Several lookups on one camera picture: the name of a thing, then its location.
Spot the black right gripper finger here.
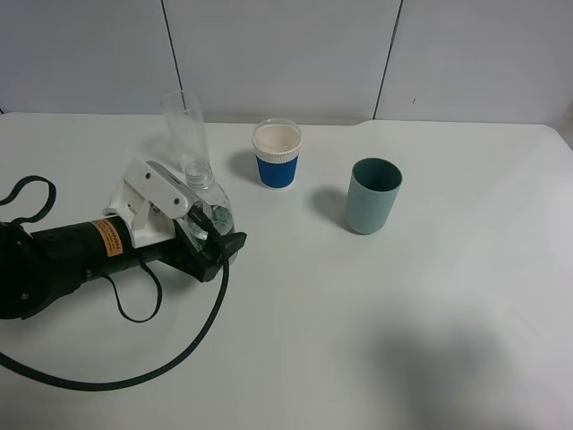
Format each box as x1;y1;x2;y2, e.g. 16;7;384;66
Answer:
214;232;247;256

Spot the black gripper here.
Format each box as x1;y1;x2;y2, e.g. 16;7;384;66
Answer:
31;216;221;282

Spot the clear bottle with green label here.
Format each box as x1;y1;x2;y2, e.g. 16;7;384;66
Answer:
184;160;235;252

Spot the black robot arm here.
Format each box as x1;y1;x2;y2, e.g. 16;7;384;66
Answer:
1;216;222;320

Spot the blue and white paper cup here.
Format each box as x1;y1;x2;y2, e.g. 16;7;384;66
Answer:
252;118;302;189

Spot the teal green plastic cup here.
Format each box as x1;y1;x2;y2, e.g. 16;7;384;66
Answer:
345;158;403;235

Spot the tall clear drinking glass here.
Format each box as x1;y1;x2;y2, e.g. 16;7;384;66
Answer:
161;90;210;173

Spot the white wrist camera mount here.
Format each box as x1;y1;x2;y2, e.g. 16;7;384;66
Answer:
104;159;211;248

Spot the black braided cable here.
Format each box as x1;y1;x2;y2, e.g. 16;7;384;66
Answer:
0;203;234;391

